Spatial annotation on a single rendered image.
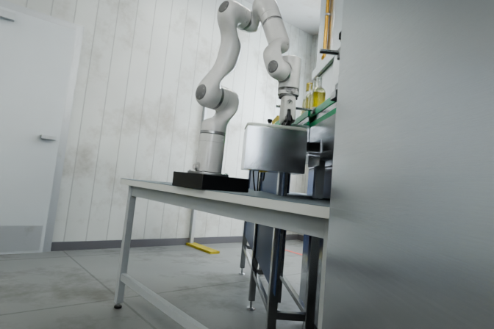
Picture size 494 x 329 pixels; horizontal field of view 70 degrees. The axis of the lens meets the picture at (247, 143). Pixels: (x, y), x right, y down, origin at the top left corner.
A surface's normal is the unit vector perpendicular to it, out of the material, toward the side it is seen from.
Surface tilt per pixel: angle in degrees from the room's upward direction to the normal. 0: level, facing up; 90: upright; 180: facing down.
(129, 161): 90
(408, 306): 90
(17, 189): 90
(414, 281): 90
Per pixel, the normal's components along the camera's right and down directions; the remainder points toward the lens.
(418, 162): -0.99, -0.10
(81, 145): 0.65, -0.03
